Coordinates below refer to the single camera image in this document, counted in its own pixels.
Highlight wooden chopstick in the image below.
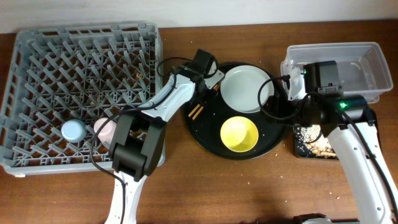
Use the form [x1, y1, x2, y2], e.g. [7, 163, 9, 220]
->
[190, 84, 220, 120]
[188, 104, 200, 117]

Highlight food scraps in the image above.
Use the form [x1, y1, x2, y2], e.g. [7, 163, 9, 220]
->
[297, 124, 338, 159]

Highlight yellow bowl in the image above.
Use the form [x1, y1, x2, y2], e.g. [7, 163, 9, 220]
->
[220, 116, 259, 153]

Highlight pink plastic cup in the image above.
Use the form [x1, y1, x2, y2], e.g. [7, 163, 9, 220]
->
[94, 118, 117, 148]

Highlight light blue plastic cup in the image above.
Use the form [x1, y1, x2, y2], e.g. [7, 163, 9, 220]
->
[61, 119, 87, 143]

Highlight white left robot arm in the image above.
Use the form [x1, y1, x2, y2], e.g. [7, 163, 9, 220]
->
[106, 65, 224, 223]

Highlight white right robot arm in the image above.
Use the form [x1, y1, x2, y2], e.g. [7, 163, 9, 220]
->
[261, 92, 397, 223]

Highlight grey dishwasher rack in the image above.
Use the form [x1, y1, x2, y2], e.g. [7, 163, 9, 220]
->
[1, 23, 163, 177]

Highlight round black tray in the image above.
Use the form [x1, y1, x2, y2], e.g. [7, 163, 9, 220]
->
[183, 62, 290, 161]

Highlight white ceramic plate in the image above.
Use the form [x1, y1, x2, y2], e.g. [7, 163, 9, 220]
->
[221, 65, 270, 113]

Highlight black rectangular tray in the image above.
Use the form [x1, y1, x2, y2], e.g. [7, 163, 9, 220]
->
[294, 124, 340, 161]

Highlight clear plastic bin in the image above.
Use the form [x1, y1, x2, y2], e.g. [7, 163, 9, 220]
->
[280, 42, 393, 104]

